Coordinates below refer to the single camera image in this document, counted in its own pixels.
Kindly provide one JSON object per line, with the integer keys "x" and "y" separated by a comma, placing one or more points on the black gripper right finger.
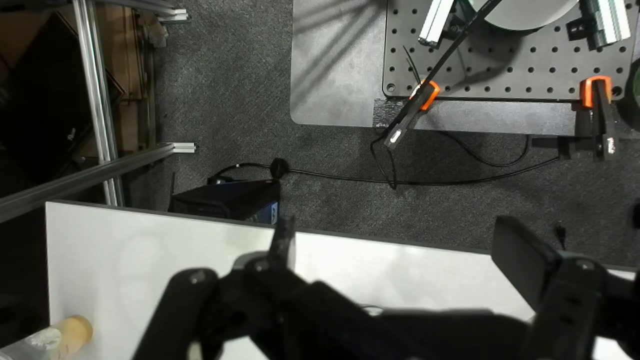
{"x": 567, "y": 301}

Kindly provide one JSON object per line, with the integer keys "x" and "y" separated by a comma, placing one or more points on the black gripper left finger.
{"x": 267, "y": 313}

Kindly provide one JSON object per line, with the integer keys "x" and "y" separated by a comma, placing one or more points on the grey floor plate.
{"x": 336, "y": 67}

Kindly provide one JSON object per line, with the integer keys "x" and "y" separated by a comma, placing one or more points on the black power box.
{"x": 226, "y": 199}

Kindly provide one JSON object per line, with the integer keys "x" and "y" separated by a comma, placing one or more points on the orange black spring clamp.
{"x": 599, "y": 111}
{"x": 420, "y": 100}

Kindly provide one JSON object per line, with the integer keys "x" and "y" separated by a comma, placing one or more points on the beige cylinder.
{"x": 73, "y": 332}

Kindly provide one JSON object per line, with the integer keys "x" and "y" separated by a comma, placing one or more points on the black perforated breadboard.
{"x": 521, "y": 67}

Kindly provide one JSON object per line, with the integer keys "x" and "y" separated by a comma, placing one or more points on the black tripod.
{"x": 527, "y": 13}

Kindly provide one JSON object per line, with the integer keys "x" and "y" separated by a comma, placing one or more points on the aluminium extrusion frame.
{"x": 100, "y": 120}

